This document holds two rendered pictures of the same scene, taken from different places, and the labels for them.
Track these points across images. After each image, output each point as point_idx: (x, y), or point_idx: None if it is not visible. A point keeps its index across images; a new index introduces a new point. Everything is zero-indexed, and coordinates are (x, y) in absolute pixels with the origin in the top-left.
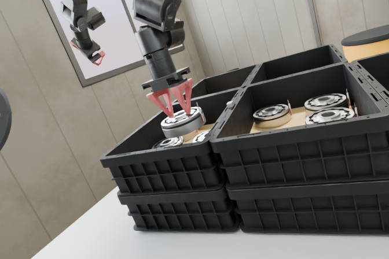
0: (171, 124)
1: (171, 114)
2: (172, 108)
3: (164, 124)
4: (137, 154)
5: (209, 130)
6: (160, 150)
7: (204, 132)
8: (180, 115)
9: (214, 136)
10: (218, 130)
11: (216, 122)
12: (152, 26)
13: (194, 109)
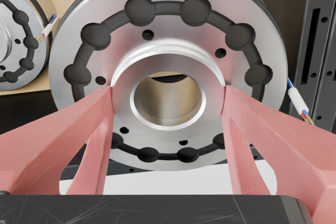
0: (171, 166)
1: (110, 113)
2: (102, 104)
3: (116, 153)
4: (65, 179)
5: (295, 81)
6: (147, 170)
7: None
8: (192, 126)
9: (323, 124)
10: (333, 89)
11: (312, 14)
12: None
13: (216, 13)
